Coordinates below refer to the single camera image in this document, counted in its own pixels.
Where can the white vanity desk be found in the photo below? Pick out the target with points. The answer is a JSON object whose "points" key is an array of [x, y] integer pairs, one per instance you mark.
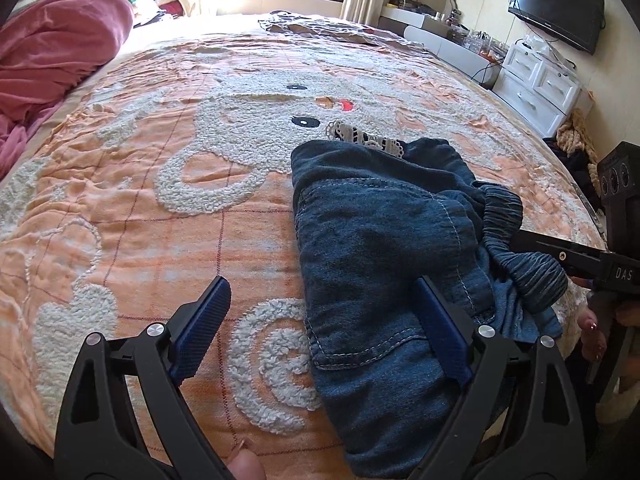
{"points": [[430, 35]]}

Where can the person's left hand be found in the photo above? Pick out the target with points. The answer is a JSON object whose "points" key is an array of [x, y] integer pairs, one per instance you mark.
{"points": [[245, 462]]}

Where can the blue denim pants lace trim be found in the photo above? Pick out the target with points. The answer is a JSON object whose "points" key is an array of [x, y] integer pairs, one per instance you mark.
{"points": [[375, 230]]}

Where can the pink blanket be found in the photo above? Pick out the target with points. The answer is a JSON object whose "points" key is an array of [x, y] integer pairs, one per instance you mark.
{"points": [[55, 55]]}

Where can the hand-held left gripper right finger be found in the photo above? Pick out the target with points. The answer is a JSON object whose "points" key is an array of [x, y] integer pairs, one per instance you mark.
{"points": [[440, 320]]}

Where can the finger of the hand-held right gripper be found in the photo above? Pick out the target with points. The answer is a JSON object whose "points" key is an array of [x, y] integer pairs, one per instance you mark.
{"points": [[555, 252]]}

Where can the group of small cosmetic bottles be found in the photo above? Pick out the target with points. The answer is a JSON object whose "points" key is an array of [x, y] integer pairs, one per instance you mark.
{"points": [[477, 40]]}

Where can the pile of colourful clothes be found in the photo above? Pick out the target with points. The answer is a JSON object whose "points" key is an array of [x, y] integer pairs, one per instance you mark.
{"points": [[152, 2]]}

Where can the black wall television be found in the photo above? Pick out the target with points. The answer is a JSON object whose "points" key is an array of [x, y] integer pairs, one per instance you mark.
{"points": [[555, 7]]}

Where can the person's right hand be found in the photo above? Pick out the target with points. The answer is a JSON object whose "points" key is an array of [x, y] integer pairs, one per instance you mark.
{"points": [[592, 332]]}

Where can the dark cloth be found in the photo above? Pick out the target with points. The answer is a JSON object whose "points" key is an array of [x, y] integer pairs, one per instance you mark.
{"points": [[575, 170]]}

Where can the orange bedspread with white figure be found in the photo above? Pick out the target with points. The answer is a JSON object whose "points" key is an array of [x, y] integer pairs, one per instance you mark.
{"points": [[150, 235]]}

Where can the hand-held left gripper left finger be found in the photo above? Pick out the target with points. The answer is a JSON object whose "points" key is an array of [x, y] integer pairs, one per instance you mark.
{"points": [[207, 320]]}

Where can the beige knit cloth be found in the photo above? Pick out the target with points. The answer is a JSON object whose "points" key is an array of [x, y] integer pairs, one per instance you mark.
{"points": [[577, 135]]}

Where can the white drawer cabinet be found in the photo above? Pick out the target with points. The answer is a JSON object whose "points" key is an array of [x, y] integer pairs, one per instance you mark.
{"points": [[535, 82]]}

